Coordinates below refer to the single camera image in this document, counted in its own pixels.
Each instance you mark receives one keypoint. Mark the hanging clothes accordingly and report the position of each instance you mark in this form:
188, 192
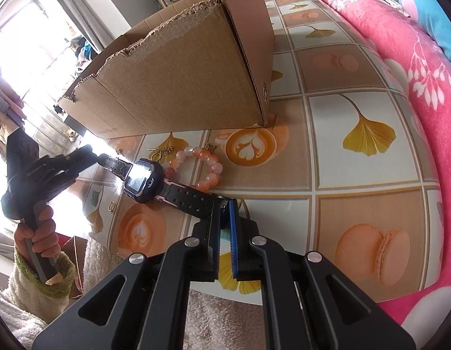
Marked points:
85, 53

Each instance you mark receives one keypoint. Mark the printed tablecloth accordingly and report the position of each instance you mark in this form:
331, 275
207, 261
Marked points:
320, 171

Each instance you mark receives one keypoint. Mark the person's left hand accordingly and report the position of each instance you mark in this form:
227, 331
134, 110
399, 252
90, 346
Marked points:
43, 237

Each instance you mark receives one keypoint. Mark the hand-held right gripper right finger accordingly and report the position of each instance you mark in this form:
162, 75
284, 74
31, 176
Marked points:
234, 240

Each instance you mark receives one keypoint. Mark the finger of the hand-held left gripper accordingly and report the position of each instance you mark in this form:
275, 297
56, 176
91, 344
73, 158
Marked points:
61, 182
77, 155

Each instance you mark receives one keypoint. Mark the pile of folded cloths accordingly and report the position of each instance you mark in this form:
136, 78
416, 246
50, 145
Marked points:
6, 98

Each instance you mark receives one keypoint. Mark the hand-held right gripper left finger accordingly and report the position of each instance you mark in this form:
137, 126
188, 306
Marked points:
207, 248

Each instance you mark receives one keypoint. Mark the black smart watch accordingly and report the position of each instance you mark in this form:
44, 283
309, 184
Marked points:
141, 180

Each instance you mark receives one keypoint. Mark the gold butterfly charm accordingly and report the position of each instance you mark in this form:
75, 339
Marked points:
209, 147

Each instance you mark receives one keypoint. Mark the pink floral blanket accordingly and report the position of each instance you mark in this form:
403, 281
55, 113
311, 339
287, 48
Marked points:
393, 62

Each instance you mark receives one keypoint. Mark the blue pillow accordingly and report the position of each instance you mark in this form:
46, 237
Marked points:
433, 18

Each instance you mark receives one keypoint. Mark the cardboard box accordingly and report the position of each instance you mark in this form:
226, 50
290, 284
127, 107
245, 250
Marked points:
174, 80

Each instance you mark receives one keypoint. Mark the grey curtain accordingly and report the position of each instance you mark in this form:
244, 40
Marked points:
94, 14

